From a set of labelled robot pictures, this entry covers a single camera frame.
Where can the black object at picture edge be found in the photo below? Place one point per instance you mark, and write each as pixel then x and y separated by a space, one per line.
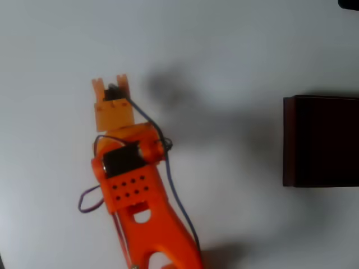
pixel 350 4

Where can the dark brown box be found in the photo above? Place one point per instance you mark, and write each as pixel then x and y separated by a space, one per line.
pixel 322 140

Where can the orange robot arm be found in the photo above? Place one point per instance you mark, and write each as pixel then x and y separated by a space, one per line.
pixel 157 224

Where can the light orange camera mount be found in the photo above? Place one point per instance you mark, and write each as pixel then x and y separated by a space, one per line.
pixel 115 117

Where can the small black camera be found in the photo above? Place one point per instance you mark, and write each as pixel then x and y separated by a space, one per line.
pixel 113 93

